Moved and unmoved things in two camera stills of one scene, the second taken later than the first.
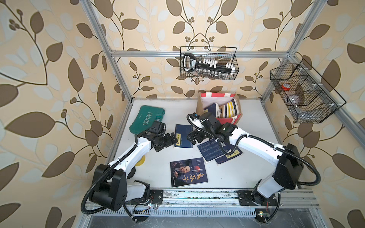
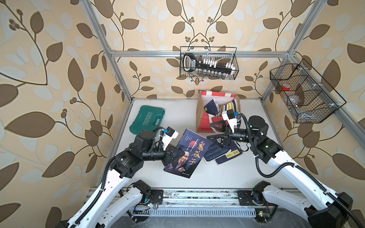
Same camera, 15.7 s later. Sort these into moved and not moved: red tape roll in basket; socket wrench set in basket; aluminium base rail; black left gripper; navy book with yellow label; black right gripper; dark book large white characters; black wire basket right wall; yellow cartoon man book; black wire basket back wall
Moved: black left gripper; navy book with yellow label; dark book large white characters; black right gripper
Not moved: black wire basket right wall; aluminium base rail; yellow cartoon man book; red tape roll in basket; black wire basket back wall; socket wrench set in basket
